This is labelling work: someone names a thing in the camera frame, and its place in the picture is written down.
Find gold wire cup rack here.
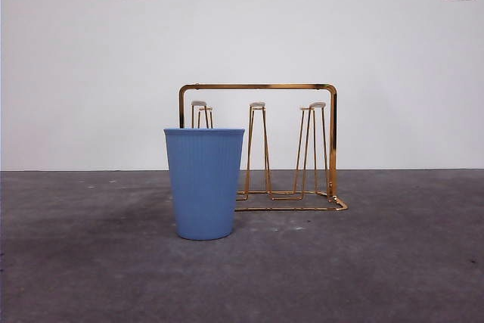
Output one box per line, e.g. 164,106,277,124
178,82,349,213

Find blue ribbed plastic cup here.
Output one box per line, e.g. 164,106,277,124
163,127,246,241

